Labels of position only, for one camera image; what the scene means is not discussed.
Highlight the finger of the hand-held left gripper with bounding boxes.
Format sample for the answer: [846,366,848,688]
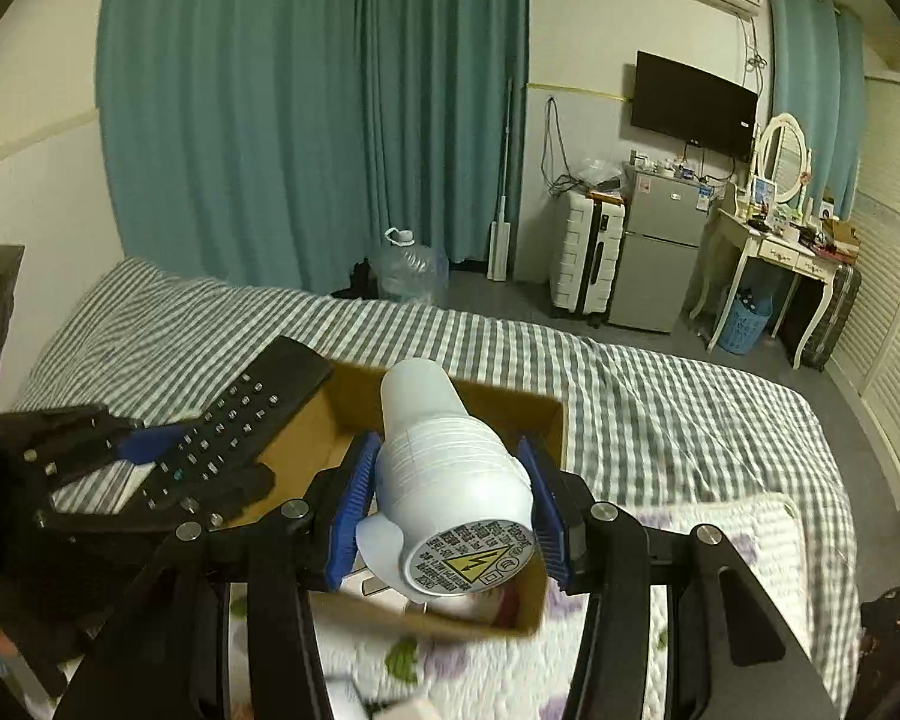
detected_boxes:
[0,405,196,496]
[34,465,275,533]

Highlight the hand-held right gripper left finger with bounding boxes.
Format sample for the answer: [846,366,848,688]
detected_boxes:
[52,431,383,720]

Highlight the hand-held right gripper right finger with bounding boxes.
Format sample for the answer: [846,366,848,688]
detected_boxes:
[516,435,848,720]

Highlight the black remote control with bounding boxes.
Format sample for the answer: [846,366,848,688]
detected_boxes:
[139,335,335,520]

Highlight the white electric appliance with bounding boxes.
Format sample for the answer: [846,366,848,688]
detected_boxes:
[354,358,535,602]

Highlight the cardboard box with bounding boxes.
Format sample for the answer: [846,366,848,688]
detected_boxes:
[221,360,569,642]

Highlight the bed with checked sheet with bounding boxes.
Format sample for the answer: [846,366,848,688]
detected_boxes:
[15,255,863,720]

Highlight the white floral quilt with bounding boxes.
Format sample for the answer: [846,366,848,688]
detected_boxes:
[217,493,805,720]

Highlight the black object on floor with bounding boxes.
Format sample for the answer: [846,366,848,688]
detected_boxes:
[328,258,380,299]

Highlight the clear water jug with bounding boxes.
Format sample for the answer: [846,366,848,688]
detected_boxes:
[373,227,451,307]

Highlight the white suitcase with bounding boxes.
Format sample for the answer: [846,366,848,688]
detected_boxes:
[547,189,628,328]

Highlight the blue plastic basket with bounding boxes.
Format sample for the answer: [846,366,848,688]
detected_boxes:
[715,287,775,358]

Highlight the white mop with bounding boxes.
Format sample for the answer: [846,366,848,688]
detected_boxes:
[485,75,516,283]

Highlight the silver refrigerator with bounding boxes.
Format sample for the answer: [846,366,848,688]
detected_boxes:
[606,163,715,335]

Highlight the dark suitcase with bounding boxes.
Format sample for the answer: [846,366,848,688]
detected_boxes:
[780,262,863,373]

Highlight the cream dressing table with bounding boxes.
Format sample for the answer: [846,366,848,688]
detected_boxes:
[688,182,842,371]

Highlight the clear plastic bag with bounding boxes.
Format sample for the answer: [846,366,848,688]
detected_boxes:
[574,156,628,193]

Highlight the wide teal curtain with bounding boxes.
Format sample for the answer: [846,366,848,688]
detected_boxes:
[97,0,533,295]

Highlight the white louvered wardrobe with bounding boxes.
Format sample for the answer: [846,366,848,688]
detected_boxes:
[825,73,900,512]

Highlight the white oval mirror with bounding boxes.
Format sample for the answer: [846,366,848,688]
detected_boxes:
[752,113,815,209]

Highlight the narrow teal curtain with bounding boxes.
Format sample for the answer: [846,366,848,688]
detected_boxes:
[765,0,869,220]

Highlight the hanging black cables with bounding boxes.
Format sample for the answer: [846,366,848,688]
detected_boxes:
[538,96,580,197]

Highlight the black wall television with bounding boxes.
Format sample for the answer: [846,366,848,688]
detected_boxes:
[630,50,760,163]

